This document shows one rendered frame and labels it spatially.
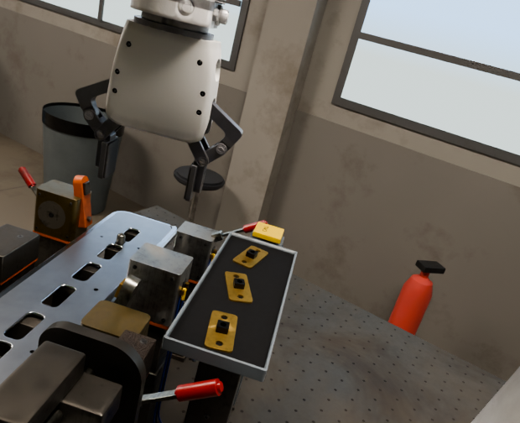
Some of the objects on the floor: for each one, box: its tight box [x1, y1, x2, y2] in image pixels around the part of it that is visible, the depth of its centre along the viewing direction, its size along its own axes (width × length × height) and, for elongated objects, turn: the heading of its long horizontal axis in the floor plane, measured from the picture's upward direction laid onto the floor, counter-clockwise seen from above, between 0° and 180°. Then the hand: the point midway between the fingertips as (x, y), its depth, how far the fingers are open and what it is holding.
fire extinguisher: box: [388, 260, 445, 336], centre depth 254 cm, size 28×28×65 cm
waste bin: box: [42, 102, 125, 216], centre depth 341 cm, size 54×53×67 cm
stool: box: [174, 165, 225, 223], centre depth 309 cm, size 53×55×59 cm
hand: (149, 177), depth 51 cm, fingers open, 8 cm apart
